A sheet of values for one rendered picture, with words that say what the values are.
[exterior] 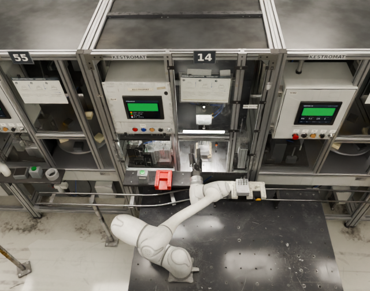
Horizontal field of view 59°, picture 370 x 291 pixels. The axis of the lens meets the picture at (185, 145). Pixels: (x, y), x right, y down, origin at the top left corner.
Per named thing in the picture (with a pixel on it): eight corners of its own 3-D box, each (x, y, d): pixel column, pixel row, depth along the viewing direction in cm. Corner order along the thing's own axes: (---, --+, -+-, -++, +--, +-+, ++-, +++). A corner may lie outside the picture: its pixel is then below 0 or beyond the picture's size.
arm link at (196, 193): (194, 188, 228) (210, 185, 221) (195, 210, 222) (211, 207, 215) (185, 185, 220) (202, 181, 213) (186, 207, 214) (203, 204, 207)
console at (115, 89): (115, 136, 230) (100, 85, 195) (122, 108, 249) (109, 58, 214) (174, 137, 228) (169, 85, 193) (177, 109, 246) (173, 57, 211)
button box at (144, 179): (139, 184, 258) (136, 175, 249) (140, 175, 263) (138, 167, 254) (148, 184, 258) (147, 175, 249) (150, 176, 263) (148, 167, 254)
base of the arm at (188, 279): (198, 283, 230) (198, 281, 225) (167, 282, 231) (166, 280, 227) (199, 258, 241) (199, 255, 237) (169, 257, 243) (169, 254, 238)
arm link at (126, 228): (163, 268, 232) (137, 255, 239) (174, 247, 238) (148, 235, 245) (134, 248, 165) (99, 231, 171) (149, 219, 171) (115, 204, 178)
